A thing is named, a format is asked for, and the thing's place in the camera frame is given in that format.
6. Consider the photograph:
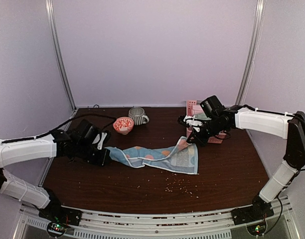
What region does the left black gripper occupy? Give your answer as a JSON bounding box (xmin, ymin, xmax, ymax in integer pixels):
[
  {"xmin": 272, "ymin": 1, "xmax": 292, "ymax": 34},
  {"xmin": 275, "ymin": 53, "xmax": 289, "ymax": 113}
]
[{"xmin": 75, "ymin": 140, "xmax": 112, "ymax": 166}]

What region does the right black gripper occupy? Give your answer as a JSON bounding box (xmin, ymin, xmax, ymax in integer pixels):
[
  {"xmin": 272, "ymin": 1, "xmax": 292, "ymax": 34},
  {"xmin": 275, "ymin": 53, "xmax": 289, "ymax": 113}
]
[{"xmin": 187, "ymin": 116, "xmax": 227, "ymax": 147}]

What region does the pink plastic basket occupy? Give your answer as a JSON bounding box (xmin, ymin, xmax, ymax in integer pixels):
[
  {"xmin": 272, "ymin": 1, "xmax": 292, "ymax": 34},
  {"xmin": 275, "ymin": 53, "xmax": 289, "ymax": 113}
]
[{"xmin": 186, "ymin": 100, "xmax": 226, "ymax": 144}]

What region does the blue patterned towel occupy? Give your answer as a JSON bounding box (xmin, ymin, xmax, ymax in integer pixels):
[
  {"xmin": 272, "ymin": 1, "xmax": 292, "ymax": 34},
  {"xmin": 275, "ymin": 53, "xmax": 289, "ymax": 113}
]
[{"xmin": 107, "ymin": 136, "xmax": 198, "ymax": 175}]

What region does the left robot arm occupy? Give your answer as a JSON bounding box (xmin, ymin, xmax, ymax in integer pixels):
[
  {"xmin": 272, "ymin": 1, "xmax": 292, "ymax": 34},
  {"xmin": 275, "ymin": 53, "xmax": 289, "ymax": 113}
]
[{"xmin": 0, "ymin": 119, "xmax": 111, "ymax": 221}]

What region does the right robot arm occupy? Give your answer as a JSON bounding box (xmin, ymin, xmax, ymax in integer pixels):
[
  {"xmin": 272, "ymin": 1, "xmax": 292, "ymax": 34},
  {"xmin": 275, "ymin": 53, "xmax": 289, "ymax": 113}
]
[{"xmin": 179, "ymin": 96, "xmax": 305, "ymax": 220}]

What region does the red patterned bowl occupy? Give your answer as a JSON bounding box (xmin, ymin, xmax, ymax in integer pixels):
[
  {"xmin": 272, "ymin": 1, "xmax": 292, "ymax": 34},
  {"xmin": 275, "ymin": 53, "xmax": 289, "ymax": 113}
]
[{"xmin": 113, "ymin": 117, "xmax": 135, "ymax": 135}]

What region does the striped ceramic mug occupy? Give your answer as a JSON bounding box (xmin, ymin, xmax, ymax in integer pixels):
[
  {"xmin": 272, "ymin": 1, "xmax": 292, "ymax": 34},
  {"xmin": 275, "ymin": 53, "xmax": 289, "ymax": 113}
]
[{"xmin": 128, "ymin": 107, "xmax": 150, "ymax": 125}]

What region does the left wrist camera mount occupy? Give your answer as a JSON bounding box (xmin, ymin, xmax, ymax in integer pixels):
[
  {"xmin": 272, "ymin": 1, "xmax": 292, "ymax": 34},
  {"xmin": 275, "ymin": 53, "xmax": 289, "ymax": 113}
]
[{"xmin": 93, "ymin": 131, "xmax": 111, "ymax": 150}]

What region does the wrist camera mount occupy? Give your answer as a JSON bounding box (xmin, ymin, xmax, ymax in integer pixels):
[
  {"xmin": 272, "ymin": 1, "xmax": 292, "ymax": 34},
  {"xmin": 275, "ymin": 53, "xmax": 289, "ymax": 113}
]
[
  {"xmin": 93, "ymin": 131, "xmax": 111, "ymax": 150},
  {"xmin": 177, "ymin": 115, "xmax": 210, "ymax": 132}
]

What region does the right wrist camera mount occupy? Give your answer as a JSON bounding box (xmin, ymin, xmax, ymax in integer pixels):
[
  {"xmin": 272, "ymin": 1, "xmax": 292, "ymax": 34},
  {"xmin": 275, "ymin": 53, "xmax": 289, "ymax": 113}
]
[{"xmin": 177, "ymin": 115, "xmax": 210, "ymax": 132}]

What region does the right aluminium frame post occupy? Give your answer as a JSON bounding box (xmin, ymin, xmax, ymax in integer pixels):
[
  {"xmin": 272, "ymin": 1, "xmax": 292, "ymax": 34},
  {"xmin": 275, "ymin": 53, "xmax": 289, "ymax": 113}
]
[{"xmin": 235, "ymin": 0, "xmax": 266, "ymax": 105}]

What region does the aluminium frame post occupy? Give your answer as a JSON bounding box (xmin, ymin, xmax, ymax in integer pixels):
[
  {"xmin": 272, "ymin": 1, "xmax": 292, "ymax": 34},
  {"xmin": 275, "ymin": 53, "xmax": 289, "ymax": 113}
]
[
  {"xmin": 235, "ymin": 0, "xmax": 266, "ymax": 105},
  {"xmin": 45, "ymin": 0, "xmax": 76, "ymax": 111}
]

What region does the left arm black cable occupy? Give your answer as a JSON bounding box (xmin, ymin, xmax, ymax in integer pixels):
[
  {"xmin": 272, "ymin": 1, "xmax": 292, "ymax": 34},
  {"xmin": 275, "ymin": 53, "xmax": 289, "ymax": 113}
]
[{"xmin": 0, "ymin": 114, "xmax": 117, "ymax": 145}]

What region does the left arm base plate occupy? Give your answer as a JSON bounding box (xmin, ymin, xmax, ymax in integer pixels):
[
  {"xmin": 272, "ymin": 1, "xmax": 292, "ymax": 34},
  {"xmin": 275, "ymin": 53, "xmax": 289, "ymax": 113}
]
[{"xmin": 37, "ymin": 203, "xmax": 82, "ymax": 226}]

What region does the front aluminium rail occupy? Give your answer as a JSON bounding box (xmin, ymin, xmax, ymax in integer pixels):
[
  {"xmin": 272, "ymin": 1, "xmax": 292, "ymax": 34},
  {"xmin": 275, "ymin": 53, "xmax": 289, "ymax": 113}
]
[{"xmin": 19, "ymin": 195, "xmax": 293, "ymax": 239}]

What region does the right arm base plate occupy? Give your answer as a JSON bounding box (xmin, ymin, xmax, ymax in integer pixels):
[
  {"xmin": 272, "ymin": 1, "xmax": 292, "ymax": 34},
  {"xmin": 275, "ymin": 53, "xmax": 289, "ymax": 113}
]
[{"xmin": 231, "ymin": 205, "xmax": 275, "ymax": 225}]

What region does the left aluminium frame post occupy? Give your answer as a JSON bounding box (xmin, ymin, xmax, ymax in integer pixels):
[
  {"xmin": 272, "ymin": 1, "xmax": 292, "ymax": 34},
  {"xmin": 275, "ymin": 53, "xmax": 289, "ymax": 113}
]
[{"xmin": 45, "ymin": 0, "xmax": 76, "ymax": 111}]

